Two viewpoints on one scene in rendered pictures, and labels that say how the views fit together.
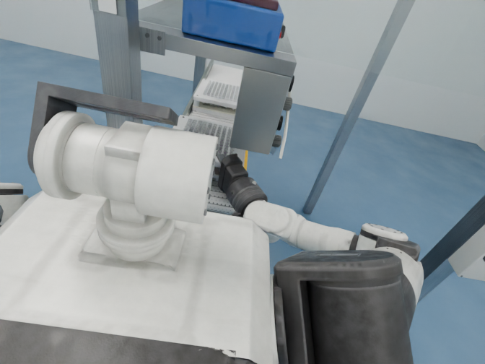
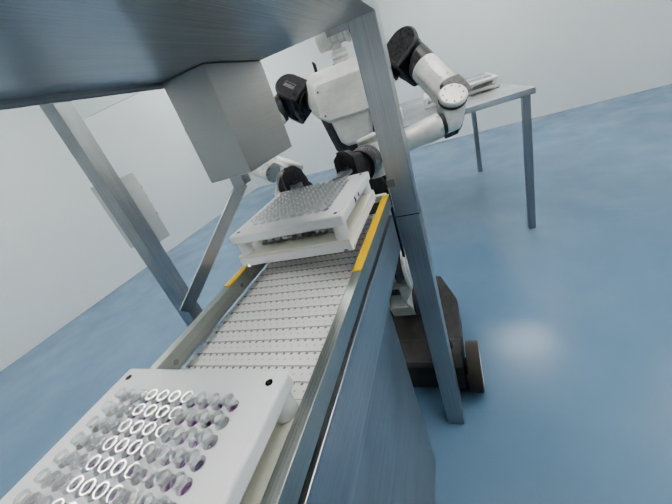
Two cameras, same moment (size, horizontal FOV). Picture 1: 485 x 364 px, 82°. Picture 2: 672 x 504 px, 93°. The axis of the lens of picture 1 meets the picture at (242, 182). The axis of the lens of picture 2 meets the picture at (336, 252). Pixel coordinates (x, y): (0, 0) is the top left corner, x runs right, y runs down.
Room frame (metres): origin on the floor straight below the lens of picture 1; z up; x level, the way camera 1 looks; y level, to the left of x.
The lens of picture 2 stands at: (1.35, 0.51, 1.21)
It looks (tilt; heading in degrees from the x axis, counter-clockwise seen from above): 25 degrees down; 210
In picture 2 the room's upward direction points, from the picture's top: 20 degrees counter-clockwise
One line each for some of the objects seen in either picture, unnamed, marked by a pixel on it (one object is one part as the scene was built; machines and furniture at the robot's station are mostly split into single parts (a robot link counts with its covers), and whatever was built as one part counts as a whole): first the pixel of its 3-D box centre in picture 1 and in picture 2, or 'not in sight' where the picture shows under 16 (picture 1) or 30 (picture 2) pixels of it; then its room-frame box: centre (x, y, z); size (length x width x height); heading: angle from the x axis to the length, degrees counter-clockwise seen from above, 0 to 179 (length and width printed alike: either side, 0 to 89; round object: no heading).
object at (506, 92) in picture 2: not in sight; (422, 108); (-1.50, 0.04, 0.87); 1.50 x 1.10 x 0.04; 13
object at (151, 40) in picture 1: (151, 41); (334, 21); (0.58, 0.24, 1.33); 0.05 x 0.01 x 0.04; 95
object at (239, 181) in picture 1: (238, 184); (293, 186); (0.60, 0.01, 1.01); 0.12 x 0.10 x 0.13; 37
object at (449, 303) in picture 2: not in sight; (408, 312); (0.17, 0.08, 0.19); 0.64 x 0.52 x 0.33; 6
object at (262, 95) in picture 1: (258, 97); (236, 119); (0.72, 0.01, 1.22); 0.22 x 0.11 x 0.20; 5
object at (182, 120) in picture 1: (208, 140); (305, 205); (0.78, 0.14, 1.02); 0.25 x 0.24 x 0.02; 95
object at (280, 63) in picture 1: (221, 25); (206, 34); (0.90, 0.17, 1.33); 0.62 x 0.38 x 0.04; 5
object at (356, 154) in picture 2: not in sight; (357, 169); (0.56, 0.19, 1.01); 0.12 x 0.10 x 0.13; 177
